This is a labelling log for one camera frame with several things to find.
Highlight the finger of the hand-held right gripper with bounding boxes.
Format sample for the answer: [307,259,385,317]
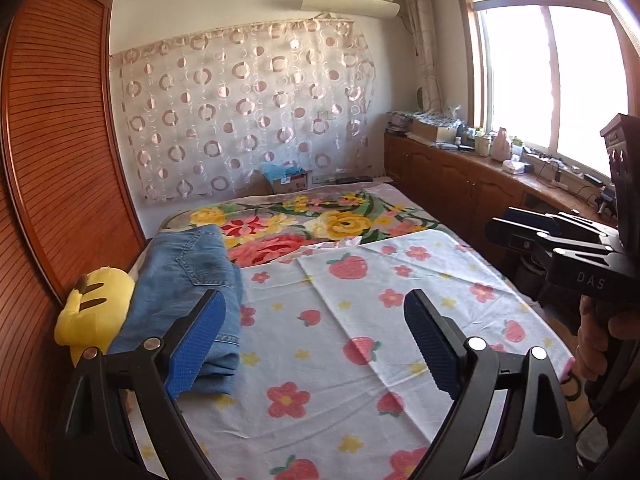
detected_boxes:
[485,217,617,261]
[502,207,608,236]

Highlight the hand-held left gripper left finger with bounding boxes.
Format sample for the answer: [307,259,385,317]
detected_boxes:
[52,289,227,480]

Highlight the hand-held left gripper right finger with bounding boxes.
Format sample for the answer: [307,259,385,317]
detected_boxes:
[404,287,576,480]

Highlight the blue denim pants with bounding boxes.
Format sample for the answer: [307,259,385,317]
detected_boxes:
[107,225,243,396]

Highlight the person's right hand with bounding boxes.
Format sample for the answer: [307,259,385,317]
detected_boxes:
[575,296,640,396]

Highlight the pink bottle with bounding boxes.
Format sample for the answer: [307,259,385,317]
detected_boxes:
[492,128,512,161]

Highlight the wooden low cabinet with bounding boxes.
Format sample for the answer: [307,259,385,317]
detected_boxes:
[384,130,621,281]

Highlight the yellow plush toy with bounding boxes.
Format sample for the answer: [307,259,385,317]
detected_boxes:
[55,267,136,366]

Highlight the stack of small boxes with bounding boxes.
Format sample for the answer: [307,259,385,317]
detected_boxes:
[387,111,413,136]

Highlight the floral blanket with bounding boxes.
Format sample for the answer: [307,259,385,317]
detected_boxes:
[165,183,451,268]

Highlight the small cardboard box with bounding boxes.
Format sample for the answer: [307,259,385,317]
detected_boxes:
[262,170,308,193]

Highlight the blue plastic bag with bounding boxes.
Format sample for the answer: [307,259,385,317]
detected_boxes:
[260,161,301,181]

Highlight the white window curtain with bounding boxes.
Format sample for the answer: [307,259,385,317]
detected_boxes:
[401,0,443,113]

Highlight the circle pattern sheer curtain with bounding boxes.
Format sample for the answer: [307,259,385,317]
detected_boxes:
[109,19,376,203]

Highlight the wooden louvered wardrobe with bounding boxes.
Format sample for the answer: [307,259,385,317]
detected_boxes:
[0,0,146,461]

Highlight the white air deflector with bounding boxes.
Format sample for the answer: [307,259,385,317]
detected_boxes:
[301,0,402,17]

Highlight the wooden frame window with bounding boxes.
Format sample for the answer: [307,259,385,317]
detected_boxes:
[452,0,640,181]

